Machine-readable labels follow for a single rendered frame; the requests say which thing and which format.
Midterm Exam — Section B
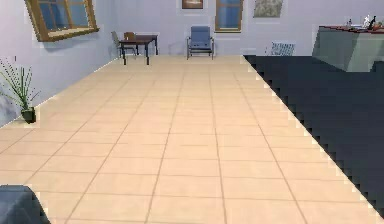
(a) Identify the blue armchair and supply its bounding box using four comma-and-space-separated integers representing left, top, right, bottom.
186, 25, 215, 61

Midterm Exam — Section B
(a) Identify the dark wooden table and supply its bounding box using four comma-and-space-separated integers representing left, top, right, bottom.
118, 34, 159, 66

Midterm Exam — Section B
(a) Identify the brown wooden dining chair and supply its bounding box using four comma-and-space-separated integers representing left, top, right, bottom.
123, 31, 140, 56

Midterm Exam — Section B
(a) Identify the grey dining chair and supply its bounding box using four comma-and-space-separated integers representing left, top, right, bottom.
110, 30, 137, 59

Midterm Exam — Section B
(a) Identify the narrow wooden framed window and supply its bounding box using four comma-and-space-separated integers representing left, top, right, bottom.
214, 0, 245, 34

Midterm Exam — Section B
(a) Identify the green potted house plant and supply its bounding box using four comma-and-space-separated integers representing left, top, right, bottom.
0, 57, 42, 125

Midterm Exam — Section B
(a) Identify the grey green kitchen counter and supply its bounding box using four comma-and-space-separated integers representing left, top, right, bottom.
311, 24, 384, 73

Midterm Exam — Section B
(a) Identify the blue grey cushioned seat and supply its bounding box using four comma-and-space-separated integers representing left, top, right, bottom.
0, 184, 52, 224

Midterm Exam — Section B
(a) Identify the brown framed wall picture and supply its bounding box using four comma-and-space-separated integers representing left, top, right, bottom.
181, 0, 204, 10

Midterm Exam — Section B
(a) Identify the grey green wall picture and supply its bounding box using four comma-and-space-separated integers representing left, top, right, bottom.
253, 0, 284, 19

